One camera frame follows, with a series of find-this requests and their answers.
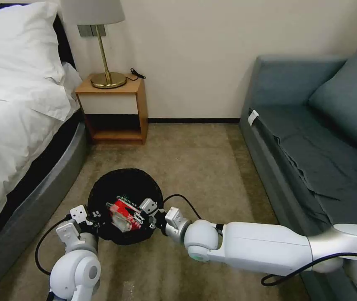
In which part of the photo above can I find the wooden nightstand white drawer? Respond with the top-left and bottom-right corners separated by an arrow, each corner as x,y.
74,73 -> 149,146

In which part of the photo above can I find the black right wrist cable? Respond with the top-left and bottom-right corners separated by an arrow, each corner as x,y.
161,194 -> 204,220

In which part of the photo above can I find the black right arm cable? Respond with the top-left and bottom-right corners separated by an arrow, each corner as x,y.
261,252 -> 357,286

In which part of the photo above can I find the thin black cable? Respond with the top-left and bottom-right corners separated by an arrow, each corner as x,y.
125,67 -> 146,81

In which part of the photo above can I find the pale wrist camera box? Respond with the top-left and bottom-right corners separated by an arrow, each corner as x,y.
70,205 -> 89,224
139,198 -> 158,215

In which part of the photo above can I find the grey-blue sofa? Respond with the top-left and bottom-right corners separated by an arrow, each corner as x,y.
238,31 -> 357,301

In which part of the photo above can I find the grey wall switch panel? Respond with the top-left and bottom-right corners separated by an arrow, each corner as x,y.
77,24 -> 108,38

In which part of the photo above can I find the black round trash bin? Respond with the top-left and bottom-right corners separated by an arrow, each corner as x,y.
87,168 -> 164,246

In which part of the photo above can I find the red snack package garbage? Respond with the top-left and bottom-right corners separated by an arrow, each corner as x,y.
107,194 -> 145,233

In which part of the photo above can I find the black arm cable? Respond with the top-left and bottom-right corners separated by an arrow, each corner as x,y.
34,217 -> 72,276
261,252 -> 357,286

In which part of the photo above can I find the white duvet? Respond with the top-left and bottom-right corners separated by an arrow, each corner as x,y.
0,89 -> 82,241

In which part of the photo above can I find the black headboard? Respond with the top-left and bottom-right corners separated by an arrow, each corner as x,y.
52,13 -> 77,72

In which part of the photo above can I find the black baseboard strip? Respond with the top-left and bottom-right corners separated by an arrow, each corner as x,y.
148,117 -> 241,124

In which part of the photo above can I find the grey upholstered bed frame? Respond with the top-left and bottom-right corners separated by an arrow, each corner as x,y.
0,120 -> 89,301

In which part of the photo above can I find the grey-blue sofa cushion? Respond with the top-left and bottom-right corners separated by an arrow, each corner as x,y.
308,56 -> 357,166

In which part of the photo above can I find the large white pillow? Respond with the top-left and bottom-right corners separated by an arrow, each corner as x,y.
0,1 -> 66,102

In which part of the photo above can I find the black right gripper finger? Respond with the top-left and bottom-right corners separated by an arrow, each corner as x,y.
128,210 -> 148,221
132,220 -> 152,232

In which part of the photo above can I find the black mattress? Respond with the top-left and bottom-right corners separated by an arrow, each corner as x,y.
0,110 -> 84,264

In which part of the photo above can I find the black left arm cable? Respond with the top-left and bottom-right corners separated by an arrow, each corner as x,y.
34,217 -> 72,276

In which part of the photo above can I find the brass table lamp grey shade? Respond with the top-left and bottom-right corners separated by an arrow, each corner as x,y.
59,0 -> 128,89

